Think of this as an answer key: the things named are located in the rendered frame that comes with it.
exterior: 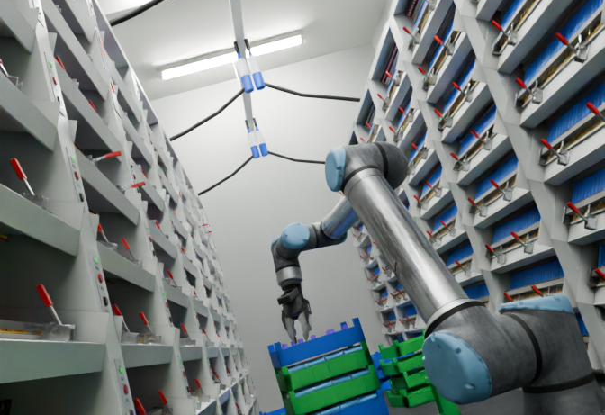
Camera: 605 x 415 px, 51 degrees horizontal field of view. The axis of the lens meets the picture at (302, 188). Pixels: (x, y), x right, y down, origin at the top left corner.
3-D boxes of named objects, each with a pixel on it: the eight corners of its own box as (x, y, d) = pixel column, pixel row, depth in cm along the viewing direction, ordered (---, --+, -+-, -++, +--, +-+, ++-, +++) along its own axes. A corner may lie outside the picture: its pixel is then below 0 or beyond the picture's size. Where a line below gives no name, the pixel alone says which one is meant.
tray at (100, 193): (137, 225, 181) (140, 193, 184) (69, 166, 122) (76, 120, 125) (67, 221, 181) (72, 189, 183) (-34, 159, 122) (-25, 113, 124)
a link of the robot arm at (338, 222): (415, 129, 173) (333, 221, 231) (375, 134, 168) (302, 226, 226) (430, 166, 169) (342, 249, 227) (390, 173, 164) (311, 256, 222)
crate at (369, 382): (365, 386, 227) (357, 365, 228) (381, 387, 208) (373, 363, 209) (286, 413, 220) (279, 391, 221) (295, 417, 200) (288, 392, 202)
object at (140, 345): (171, 362, 172) (176, 311, 176) (116, 369, 113) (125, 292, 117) (96, 358, 172) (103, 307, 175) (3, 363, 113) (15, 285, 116)
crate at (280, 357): (351, 343, 230) (344, 321, 232) (365, 339, 211) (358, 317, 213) (273, 368, 223) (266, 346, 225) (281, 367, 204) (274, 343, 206)
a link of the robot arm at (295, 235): (311, 217, 218) (302, 233, 228) (280, 222, 213) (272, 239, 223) (320, 241, 214) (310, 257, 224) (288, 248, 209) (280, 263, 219)
